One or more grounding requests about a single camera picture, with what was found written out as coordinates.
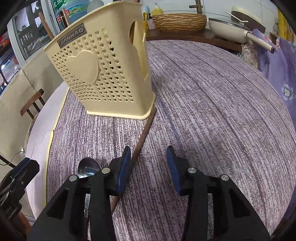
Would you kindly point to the cream frying pan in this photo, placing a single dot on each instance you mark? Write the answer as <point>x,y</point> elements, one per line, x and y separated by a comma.
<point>236,33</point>

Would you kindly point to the bronze faucet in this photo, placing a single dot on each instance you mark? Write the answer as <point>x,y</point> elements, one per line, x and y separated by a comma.
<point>198,6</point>

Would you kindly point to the person's left hand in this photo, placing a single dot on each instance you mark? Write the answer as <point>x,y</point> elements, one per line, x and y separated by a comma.
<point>22,224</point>

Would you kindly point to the woven basket basin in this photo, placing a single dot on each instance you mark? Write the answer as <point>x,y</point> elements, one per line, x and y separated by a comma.
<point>180,22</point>

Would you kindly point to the window with white frame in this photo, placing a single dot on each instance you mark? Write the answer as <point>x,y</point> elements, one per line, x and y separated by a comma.
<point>26,31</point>

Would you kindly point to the dark gold-tipped chopstick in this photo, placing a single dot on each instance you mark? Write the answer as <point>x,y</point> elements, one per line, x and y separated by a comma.
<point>64,18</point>

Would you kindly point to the blue water jug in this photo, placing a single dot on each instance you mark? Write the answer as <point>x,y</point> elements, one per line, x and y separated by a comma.
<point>77,8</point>

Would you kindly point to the purple floral cloth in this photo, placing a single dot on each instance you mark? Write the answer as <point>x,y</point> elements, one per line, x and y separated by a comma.
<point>279,68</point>

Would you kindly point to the metal spoon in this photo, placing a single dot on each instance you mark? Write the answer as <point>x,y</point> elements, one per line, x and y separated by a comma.
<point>87,167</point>

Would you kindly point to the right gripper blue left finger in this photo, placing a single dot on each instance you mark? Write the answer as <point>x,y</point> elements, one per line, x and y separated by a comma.
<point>122,171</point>

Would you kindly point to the cream plastic utensil holder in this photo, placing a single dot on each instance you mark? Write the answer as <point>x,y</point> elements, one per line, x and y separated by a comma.
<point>103,59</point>

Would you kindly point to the wooden counter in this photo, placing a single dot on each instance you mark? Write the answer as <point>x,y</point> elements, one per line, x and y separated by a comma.
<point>204,36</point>

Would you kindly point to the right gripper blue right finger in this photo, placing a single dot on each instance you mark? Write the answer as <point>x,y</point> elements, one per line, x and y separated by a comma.
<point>175,168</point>

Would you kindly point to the yellow soap bottle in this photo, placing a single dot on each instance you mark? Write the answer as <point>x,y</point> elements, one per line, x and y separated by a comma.
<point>156,11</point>

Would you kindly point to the brown wooden chopstick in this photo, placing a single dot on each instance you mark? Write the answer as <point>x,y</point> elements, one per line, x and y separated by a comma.
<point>48,30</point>
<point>142,138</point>

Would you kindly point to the wooden chair with cushion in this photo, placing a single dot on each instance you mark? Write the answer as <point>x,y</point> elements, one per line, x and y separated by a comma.
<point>38,96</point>

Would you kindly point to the yellow roll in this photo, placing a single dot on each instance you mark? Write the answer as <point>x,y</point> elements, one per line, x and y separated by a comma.
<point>283,31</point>

